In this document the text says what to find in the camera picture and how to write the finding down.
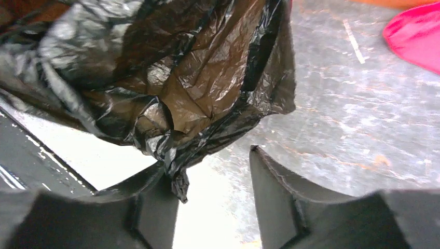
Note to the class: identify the black trash bag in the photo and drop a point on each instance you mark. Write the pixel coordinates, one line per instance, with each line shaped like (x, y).
(178, 80)

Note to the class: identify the red cloth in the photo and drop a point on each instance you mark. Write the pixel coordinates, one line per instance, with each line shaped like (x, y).
(413, 35)

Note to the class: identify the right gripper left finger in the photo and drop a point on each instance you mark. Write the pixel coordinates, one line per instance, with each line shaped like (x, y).
(139, 212)

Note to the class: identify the orange compartment tray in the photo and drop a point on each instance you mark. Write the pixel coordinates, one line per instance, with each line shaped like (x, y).
(398, 4)

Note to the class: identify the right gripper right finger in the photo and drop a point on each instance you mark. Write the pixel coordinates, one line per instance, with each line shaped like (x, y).
(294, 212)

